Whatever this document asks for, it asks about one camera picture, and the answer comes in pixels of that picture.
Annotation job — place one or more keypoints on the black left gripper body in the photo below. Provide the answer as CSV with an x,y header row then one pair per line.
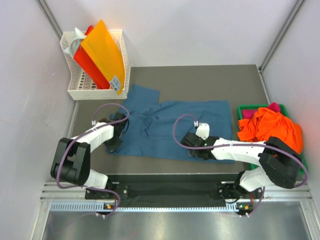
x,y
112,144

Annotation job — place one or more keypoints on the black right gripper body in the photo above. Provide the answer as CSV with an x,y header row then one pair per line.
x,y
195,154

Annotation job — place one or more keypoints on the blue t shirt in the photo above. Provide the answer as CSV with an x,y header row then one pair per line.
x,y
156,127

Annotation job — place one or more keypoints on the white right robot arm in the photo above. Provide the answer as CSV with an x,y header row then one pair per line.
x,y
276,163

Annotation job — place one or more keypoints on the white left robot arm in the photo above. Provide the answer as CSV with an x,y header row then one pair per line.
x,y
71,165

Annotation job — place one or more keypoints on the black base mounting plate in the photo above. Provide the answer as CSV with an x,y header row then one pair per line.
x,y
178,190

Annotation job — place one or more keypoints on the pink t shirt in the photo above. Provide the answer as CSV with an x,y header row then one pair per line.
x,y
248,111

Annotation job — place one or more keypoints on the white perforated plastic basket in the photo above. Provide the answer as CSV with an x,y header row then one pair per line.
x,y
82,87

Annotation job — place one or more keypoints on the orange t shirt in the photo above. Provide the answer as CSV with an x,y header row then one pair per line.
x,y
266,123

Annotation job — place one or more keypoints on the red plastic board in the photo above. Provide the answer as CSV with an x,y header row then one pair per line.
x,y
90,68

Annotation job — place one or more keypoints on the orange plastic board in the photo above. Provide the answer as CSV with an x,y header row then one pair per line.
x,y
103,51

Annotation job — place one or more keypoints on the green plastic bin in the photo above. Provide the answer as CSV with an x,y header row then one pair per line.
x,y
258,122

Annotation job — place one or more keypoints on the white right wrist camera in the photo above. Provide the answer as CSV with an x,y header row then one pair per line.
x,y
202,130

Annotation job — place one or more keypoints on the grey slotted cable duct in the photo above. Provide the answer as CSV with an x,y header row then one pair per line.
x,y
72,206

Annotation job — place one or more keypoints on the light blue plastic ring tool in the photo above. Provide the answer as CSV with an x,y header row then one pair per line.
x,y
78,36

